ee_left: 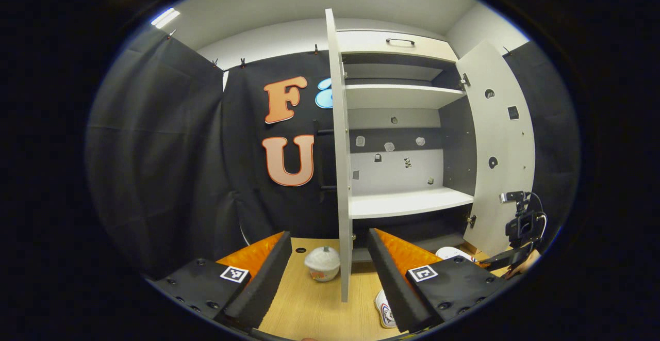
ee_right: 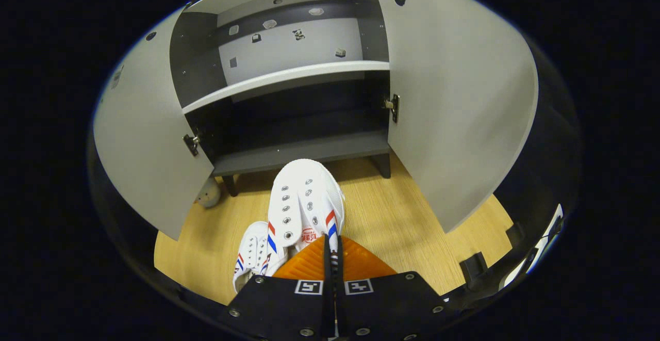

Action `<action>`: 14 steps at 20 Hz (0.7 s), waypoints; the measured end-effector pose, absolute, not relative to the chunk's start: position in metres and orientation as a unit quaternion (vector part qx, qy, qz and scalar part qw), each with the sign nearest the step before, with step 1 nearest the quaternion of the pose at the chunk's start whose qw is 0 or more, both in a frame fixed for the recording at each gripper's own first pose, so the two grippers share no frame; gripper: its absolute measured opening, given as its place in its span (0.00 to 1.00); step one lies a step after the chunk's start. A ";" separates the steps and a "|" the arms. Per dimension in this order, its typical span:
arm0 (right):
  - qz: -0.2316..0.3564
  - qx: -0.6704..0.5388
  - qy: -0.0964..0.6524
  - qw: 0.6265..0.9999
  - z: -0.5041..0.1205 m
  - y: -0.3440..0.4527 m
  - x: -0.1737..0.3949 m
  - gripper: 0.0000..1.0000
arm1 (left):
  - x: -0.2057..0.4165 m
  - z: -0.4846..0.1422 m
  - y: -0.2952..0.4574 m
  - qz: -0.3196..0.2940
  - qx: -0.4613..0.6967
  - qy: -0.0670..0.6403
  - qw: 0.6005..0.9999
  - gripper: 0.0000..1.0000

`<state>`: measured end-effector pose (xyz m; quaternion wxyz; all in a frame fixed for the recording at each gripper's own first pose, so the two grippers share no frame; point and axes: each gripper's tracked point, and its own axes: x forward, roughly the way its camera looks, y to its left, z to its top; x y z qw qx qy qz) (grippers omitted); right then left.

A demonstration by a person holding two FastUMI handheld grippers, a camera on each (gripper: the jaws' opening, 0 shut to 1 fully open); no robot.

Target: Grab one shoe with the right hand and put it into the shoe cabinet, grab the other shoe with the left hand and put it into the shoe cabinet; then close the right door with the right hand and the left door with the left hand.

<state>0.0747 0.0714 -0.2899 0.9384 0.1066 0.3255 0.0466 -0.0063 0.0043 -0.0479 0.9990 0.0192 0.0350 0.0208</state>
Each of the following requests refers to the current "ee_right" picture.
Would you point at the white shoe cabinet door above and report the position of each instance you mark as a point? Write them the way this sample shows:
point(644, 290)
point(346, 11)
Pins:
point(459, 98)
point(144, 140)

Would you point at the white plush toy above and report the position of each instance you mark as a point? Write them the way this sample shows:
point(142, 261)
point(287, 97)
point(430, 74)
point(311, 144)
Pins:
point(209, 195)

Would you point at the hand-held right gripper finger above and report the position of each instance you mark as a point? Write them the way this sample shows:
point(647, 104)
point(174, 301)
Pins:
point(339, 305)
point(327, 305)

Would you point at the white shoe cabinet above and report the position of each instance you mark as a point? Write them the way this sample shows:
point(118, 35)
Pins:
point(289, 150)

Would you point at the white striped canvas shoe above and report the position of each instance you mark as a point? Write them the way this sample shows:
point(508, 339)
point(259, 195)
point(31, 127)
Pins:
point(304, 186)
point(252, 248)

